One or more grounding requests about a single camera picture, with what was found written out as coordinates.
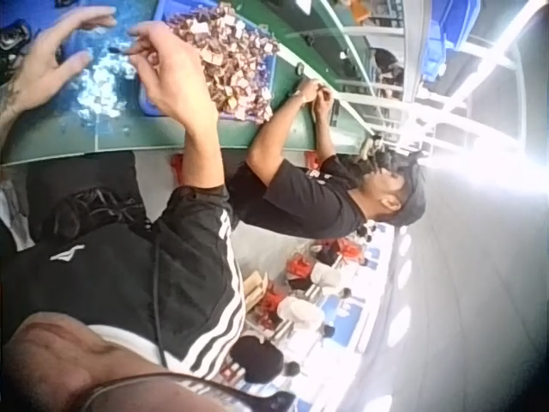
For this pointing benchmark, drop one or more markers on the person's right hand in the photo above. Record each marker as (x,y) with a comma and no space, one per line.
(176,73)

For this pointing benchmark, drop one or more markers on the person's left hand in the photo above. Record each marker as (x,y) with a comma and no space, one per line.
(40,68)

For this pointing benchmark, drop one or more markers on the person's left fingers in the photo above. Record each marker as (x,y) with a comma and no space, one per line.
(81,21)

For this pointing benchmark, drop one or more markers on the person's right fingers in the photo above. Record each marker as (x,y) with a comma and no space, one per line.
(148,32)

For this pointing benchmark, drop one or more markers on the small black part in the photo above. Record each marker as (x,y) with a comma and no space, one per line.
(118,50)

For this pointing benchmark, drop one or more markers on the blue work mat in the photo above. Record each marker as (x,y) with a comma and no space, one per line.
(107,26)

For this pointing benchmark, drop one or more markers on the black device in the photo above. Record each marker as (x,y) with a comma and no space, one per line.
(13,38)

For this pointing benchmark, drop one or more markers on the pile of small silver parts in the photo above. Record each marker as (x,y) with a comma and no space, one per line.
(105,90)

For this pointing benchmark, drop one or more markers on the blue crate of brown parts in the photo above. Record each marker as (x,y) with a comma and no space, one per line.
(233,56)

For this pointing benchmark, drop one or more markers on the person's legs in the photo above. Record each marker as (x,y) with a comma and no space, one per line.
(86,193)

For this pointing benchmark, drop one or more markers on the blue crates on metal rack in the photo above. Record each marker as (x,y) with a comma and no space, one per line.
(448,30)

